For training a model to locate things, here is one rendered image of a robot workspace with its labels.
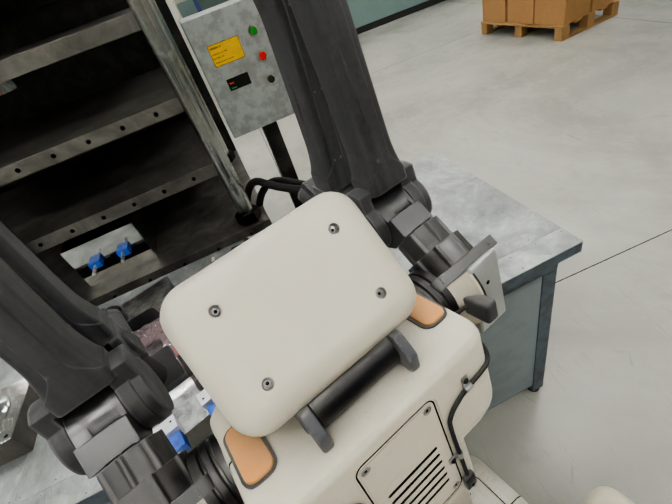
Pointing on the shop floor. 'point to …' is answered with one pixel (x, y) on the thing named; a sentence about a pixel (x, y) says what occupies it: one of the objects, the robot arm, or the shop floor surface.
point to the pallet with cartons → (545, 15)
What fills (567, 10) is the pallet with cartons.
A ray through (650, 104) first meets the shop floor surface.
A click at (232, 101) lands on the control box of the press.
